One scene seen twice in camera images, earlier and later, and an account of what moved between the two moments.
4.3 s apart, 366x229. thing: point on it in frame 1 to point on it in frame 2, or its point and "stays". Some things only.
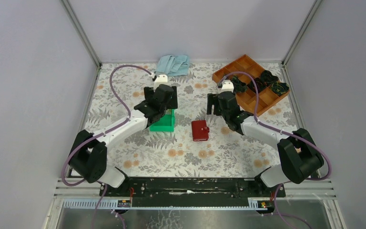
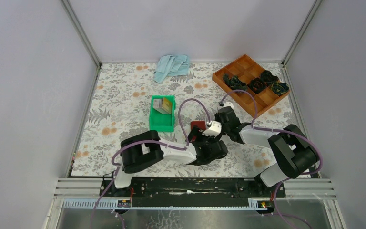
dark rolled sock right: [279, 88] stays
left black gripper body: [162, 110] to [199, 138]
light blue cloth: [174, 66] stays
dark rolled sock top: [267, 77] stays
